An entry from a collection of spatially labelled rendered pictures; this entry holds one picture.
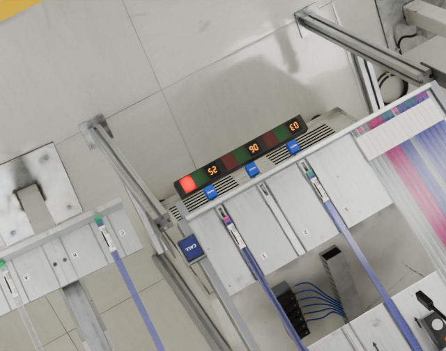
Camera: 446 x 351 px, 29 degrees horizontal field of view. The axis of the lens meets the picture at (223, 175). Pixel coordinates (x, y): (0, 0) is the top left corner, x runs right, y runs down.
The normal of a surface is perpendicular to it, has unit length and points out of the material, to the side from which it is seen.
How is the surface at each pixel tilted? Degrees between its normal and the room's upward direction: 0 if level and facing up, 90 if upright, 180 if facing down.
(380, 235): 0
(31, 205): 90
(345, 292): 0
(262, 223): 42
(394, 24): 0
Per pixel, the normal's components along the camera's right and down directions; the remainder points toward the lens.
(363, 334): 0.05, -0.25
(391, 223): 0.37, 0.38
